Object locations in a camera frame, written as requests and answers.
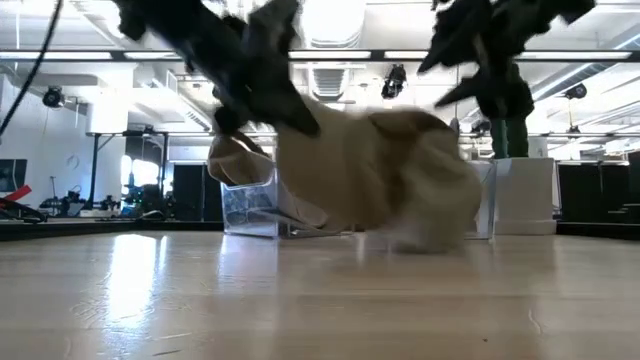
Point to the dark wall monitor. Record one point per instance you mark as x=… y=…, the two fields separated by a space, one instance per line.
x=12 y=175

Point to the ceiling air vent grille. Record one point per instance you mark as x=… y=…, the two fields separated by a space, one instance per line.
x=327 y=80

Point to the black metal frame stand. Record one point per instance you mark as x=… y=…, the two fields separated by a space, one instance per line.
x=95 y=170

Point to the red and black tool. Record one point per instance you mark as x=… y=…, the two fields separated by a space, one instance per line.
x=17 y=200

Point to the black cabinet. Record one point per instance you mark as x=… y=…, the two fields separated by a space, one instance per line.
x=597 y=192
x=195 y=192

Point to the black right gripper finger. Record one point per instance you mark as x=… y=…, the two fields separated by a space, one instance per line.
x=462 y=92
x=447 y=52

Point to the clear plastic bin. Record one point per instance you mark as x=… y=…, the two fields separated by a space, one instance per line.
x=255 y=207

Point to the white plant pot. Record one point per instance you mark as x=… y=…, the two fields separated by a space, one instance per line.
x=525 y=197

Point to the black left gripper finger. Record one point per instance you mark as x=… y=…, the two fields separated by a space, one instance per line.
x=295 y=112
x=230 y=117

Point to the beige cotton baseball cap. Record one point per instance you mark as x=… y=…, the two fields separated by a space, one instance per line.
x=380 y=175

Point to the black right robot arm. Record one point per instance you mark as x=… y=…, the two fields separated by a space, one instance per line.
x=565 y=10

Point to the black ceiling spotlight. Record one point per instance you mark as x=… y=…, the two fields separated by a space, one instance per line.
x=52 y=96
x=576 y=91
x=395 y=80

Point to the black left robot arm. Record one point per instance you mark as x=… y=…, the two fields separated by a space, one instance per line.
x=155 y=22

